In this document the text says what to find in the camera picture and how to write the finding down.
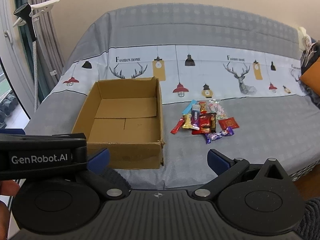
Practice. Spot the purple snack packet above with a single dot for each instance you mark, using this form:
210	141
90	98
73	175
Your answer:
210	137

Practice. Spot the white garment steamer stand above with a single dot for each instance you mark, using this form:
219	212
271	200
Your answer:
26	14

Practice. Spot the red long snack stick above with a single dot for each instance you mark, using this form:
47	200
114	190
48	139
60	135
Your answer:
178	126

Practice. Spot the purple white snack bar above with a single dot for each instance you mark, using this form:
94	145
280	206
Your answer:
195	116

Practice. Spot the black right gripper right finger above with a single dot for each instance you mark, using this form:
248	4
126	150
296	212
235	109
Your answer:
227	171

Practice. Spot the orange cushion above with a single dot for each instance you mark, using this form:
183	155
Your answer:
311	77

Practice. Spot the brown cardboard box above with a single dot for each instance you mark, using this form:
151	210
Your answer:
124	116

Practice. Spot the gold snack bar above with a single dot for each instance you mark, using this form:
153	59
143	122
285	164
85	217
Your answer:
187	122

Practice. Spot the grey curtain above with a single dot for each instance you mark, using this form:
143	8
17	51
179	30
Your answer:
49	57

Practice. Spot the grey printed sofa cover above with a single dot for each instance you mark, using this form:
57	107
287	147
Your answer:
250	64

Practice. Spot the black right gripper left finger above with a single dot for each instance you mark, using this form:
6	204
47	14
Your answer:
105	180

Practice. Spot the light blue snack packet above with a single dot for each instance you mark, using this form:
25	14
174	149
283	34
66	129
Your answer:
189	107

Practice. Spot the dark brown chocolate bar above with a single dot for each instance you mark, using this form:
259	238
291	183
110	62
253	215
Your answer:
213	122

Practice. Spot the orange red small snack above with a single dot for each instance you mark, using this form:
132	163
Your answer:
203	107

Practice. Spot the red square snack packet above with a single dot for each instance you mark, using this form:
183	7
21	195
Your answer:
228	122

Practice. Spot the pink clear candy bag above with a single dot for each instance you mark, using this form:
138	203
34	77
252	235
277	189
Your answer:
215	107

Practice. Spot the dark clothing pile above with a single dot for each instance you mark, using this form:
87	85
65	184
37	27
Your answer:
309	57

